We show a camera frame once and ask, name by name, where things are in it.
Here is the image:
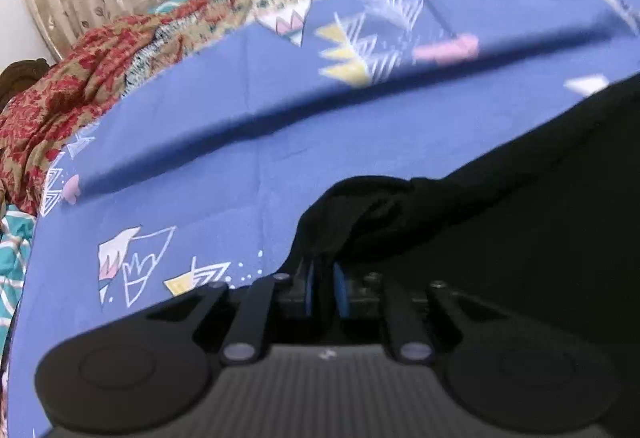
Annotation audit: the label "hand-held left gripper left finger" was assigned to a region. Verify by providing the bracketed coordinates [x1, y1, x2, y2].
[145, 260, 317, 365]

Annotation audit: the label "teal patterned cloth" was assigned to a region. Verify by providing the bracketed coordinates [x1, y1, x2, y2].
[0, 203, 38, 334]

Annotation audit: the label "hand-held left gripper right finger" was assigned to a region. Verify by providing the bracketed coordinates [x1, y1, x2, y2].
[332, 263, 502, 365]

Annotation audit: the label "red floral blanket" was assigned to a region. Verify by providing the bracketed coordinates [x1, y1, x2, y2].
[0, 0, 493, 219]

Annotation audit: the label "carved wooden headboard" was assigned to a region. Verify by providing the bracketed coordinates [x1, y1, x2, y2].
[0, 59, 51, 111]

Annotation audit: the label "black pants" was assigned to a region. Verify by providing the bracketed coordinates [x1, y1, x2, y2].
[280, 78, 640, 369]

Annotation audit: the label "blue printed bed sheet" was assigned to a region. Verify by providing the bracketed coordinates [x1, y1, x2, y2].
[2, 0, 640, 438]

